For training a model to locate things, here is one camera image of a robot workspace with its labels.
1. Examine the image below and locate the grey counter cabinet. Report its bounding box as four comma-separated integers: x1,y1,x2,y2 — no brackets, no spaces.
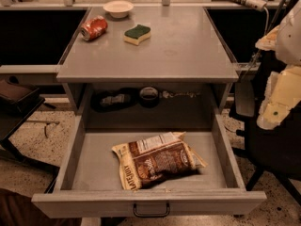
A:
57,6,238,130

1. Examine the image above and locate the brown chip bag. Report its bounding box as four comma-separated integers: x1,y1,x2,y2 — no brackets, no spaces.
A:
112,132,207,190

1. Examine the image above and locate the black object under counter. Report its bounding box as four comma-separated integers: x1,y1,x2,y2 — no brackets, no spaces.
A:
90,88,137,113

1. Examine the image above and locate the green and yellow sponge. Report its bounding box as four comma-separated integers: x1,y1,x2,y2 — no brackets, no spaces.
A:
123,24,151,45

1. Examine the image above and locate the white bowl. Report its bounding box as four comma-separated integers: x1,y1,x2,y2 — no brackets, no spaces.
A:
103,0,134,19

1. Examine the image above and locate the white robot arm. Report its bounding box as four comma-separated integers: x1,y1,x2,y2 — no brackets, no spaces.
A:
255,0,301,130

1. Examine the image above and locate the black tape roll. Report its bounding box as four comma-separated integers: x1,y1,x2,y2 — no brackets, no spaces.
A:
139,87,159,108

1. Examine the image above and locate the black office chair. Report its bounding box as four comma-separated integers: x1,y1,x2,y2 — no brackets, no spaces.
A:
229,52,301,205

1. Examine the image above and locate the open grey top drawer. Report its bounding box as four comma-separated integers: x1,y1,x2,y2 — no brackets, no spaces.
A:
33,115,266,218

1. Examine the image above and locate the crushed red soda can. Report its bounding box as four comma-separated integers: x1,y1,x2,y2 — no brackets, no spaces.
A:
81,15,108,41

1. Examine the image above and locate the black drawer handle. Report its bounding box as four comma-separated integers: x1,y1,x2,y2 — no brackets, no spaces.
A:
133,203,170,218

